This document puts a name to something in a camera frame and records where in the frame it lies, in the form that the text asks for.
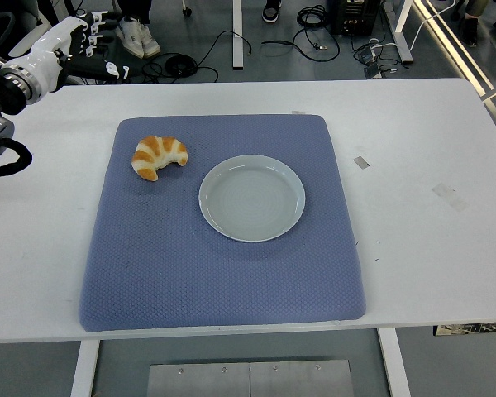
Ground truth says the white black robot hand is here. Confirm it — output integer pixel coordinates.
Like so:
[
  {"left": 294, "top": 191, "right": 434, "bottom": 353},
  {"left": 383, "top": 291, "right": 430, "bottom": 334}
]
[{"left": 0, "top": 11, "right": 131, "bottom": 104}]

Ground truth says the orange striped croissant bread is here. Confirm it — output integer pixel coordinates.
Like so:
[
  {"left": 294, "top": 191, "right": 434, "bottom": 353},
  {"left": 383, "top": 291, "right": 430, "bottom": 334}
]
[{"left": 131, "top": 135, "right": 188, "bottom": 182}]

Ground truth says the white office chair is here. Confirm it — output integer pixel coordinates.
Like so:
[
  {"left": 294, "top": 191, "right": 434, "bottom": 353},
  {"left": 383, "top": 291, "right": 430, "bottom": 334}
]
[{"left": 7, "top": 0, "right": 67, "bottom": 59}]

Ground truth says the person with white shoes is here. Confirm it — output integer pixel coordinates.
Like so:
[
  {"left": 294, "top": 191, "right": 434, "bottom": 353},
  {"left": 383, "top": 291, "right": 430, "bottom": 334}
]
[{"left": 114, "top": 0, "right": 162, "bottom": 60}]

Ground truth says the blue quilted mat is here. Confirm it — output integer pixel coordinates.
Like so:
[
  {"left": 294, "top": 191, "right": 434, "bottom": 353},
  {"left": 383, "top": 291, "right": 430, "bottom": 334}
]
[{"left": 77, "top": 114, "right": 366, "bottom": 334}]

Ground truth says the person with black shoe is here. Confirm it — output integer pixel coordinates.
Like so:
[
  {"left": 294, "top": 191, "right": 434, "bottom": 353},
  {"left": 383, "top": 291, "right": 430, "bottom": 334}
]
[{"left": 261, "top": 0, "right": 284, "bottom": 24}]

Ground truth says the grey round plate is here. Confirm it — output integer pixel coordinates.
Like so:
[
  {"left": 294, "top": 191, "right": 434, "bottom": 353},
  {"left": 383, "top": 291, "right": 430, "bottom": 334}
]
[{"left": 198, "top": 154, "right": 306, "bottom": 243}]

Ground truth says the black equipment box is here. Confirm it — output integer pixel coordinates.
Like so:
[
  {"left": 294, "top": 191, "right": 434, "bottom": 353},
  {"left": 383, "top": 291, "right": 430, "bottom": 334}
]
[{"left": 329, "top": 0, "right": 384, "bottom": 36}]

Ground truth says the white table leg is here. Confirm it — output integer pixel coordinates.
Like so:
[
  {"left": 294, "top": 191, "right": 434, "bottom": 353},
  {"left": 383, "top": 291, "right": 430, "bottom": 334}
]
[
  {"left": 69, "top": 339, "right": 101, "bottom": 397},
  {"left": 376, "top": 327, "right": 412, "bottom": 397}
]

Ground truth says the grey power adapter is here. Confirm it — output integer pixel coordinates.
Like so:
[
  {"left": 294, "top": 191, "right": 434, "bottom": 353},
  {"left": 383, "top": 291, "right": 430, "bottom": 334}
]
[{"left": 362, "top": 61, "right": 384, "bottom": 79}]

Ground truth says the grey metal plate with screws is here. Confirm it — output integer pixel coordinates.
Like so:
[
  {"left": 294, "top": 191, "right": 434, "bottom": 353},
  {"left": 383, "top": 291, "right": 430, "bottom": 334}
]
[{"left": 146, "top": 359, "right": 353, "bottom": 397}]

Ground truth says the person with dark shoes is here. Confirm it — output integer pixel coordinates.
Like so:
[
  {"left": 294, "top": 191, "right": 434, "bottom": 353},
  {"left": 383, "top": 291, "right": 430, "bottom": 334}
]
[{"left": 450, "top": 0, "right": 496, "bottom": 47}]

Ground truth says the large clear tape piece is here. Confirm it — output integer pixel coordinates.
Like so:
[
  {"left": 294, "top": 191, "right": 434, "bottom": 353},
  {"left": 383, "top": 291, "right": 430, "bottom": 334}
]
[{"left": 431, "top": 182, "right": 467, "bottom": 212}]

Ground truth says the black coiled floor cable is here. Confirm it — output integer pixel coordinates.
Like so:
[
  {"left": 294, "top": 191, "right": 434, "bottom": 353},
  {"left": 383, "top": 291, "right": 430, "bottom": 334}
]
[{"left": 163, "top": 53, "right": 199, "bottom": 79}]

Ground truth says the long black floor cable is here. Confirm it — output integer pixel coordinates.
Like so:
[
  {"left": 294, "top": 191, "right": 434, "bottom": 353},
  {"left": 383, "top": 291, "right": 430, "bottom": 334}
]
[{"left": 192, "top": 29, "right": 253, "bottom": 84}]

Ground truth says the white vertical post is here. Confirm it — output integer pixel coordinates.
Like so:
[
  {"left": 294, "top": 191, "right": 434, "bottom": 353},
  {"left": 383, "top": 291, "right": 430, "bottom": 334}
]
[{"left": 230, "top": 0, "right": 245, "bottom": 70}]

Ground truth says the black cable with plug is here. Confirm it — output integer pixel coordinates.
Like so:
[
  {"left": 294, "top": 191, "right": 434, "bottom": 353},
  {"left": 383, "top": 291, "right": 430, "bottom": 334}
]
[{"left": 260, "top": 37, "right": 341, "bottom": 64}]

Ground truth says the black cable bundle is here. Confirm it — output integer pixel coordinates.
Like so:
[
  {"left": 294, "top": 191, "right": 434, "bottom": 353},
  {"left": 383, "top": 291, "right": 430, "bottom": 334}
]
[{"left": 295, "top": 3, "right": 336, "bottom": 31}]

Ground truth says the white desk leg frame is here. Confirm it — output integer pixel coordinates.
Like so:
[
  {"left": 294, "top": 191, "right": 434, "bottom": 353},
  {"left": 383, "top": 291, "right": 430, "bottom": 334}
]
[{"left": 390, "top": 0, "right": 415, "bottom": 65}]

